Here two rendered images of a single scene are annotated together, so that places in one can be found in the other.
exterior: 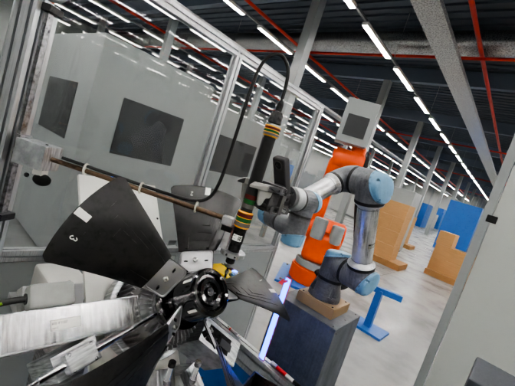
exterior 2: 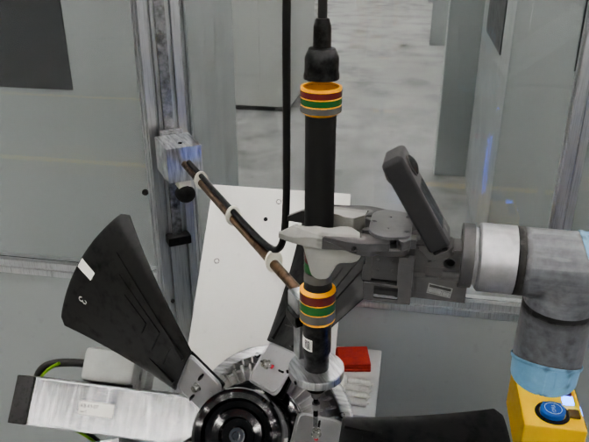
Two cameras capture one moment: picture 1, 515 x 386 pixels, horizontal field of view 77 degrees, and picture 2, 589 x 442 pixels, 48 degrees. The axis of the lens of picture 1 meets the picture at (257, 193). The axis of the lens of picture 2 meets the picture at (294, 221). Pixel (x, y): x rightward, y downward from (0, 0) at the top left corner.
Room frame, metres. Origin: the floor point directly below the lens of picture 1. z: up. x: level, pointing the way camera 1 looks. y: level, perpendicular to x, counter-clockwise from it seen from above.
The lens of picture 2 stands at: (0.52, -0.56, 1.82)
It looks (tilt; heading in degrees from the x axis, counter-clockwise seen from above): 25 degrees down; 61
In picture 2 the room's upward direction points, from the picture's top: straight up
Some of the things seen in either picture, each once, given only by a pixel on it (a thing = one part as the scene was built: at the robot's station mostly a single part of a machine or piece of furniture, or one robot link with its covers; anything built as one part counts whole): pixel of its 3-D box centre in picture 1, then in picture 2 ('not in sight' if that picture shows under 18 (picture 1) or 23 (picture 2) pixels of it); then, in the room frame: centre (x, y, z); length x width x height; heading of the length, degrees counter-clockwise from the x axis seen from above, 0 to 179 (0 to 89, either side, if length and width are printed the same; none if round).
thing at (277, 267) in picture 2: (139, 188); (231, 217); (0.89, 0.32, 1.39); 0.54 x 0.01 x 0.01; 86
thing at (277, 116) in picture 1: (254, 184); (318, 227); (0.87, 0.01, 1.50); 0.04 x 0.04 x 0.46
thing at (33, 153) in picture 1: (35, 154); (177, 156); (0.91, 0.64, 1.39); 0.10 x 0.07 x 0.08; 86
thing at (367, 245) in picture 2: (273, 189); (362, 240); (0.89, -0.04, 1.50); 0.09 x 0.05 x 0.02; 149
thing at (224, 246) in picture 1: (234, 237); (313, 337); (0.87, 0.02, 1.34); 0.09 x 0.07 x 0.10; 86
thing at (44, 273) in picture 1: (54, 286); not in sight; (1.09, 0.58, 0.92); 0.17 x 0.16 x 0.11; 51
